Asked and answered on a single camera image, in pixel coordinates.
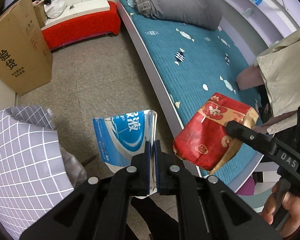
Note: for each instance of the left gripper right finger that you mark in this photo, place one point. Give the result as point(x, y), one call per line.
point(207, 208)

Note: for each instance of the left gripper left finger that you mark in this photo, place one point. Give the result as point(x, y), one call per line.
point(97, 209)

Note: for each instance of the red brown snack bag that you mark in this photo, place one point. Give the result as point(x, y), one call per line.
point(204, 141)

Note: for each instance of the blue white paper box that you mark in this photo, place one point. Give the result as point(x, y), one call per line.
point(121, 137)

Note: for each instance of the person right hand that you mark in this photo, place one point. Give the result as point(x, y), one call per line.
point(291, 203)

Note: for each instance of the grey checkered tablecloth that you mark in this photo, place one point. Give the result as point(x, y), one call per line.
point(36, 172)

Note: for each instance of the beige jacket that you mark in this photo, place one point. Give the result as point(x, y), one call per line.
point(278, 68)

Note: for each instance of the teal quilted bed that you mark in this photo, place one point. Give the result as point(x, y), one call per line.
point(186, 64)

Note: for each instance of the brown cardboard box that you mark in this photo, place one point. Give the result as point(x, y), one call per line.
point(25, 59)

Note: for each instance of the grey folded blanket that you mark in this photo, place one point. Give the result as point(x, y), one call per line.
point(203, 13)

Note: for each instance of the red covered bench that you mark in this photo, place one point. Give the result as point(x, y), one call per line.
point(82, 21)

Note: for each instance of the white plastic bag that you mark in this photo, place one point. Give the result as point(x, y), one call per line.
point(55, 8)

